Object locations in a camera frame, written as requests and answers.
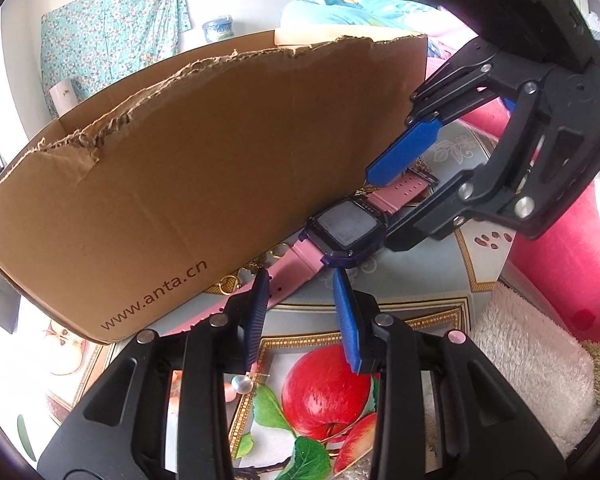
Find pink digital watch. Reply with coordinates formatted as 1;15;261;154
158;169;437;335

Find gold ring earrings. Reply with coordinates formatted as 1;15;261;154
206;243;290;296

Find white fluffy towel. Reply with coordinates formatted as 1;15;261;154
471;283;600;456

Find fruit pattern tablecloth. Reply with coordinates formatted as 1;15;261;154
0;119;522;480

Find blue cartoon quilt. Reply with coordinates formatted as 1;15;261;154
280;0;476;58

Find brown cardboard box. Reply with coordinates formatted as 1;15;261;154
0;26;427;344

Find blue water jug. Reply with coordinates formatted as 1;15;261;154
202;15;235;44

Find pink rolled mat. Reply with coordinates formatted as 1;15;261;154
50;78;79;116

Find floral teal wall cloth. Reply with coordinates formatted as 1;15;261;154
40;0;192;117

